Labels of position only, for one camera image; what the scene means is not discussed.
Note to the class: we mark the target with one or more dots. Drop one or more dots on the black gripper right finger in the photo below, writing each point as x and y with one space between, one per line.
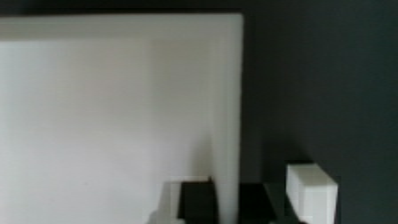
264 205

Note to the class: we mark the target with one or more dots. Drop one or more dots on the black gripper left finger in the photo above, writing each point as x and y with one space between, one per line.
187 205

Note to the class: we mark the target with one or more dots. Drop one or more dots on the white drawer cabinet box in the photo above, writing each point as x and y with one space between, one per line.
120 116

